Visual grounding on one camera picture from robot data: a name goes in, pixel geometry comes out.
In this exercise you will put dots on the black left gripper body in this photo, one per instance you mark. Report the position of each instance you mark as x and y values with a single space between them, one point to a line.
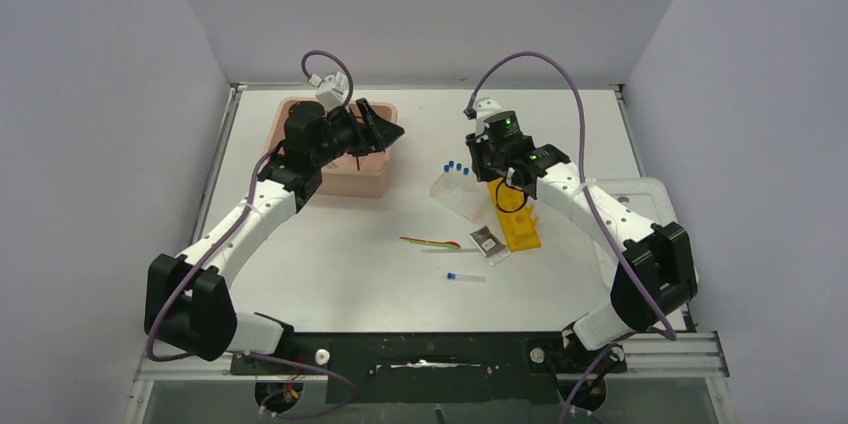
343 136

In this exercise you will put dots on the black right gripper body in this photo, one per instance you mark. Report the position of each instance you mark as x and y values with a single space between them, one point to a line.
489 161

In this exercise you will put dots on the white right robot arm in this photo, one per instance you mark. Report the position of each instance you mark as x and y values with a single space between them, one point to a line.
654 268

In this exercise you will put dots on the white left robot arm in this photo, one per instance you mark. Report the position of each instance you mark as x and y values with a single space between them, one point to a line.
188 303

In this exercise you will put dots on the pink plastic bin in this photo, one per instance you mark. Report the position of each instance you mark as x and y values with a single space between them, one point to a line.
340 177

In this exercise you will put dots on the clear plastic tube box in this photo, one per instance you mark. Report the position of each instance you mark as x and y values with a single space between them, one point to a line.
461 194

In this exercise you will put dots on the yellow test tube rack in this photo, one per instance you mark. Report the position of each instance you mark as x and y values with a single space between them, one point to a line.
515 215

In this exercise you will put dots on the small dark sample bag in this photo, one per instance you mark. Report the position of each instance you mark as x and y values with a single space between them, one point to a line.
489 245

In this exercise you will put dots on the red green stirring sticks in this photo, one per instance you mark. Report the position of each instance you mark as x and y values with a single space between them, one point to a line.
434 246

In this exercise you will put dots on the test tube blue cap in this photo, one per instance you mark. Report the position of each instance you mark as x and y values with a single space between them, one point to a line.
465 278

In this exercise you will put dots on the white plastic tray lid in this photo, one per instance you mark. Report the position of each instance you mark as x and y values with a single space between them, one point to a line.
645 196

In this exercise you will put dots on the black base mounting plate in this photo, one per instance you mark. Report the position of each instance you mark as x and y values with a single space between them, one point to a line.
481 367

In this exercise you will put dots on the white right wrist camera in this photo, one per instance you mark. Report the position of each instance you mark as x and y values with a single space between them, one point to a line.
480 109

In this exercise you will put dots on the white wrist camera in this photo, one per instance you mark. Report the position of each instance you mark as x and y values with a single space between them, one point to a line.
480 109
331 91

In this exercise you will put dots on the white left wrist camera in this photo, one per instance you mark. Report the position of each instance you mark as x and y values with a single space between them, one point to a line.
331 91

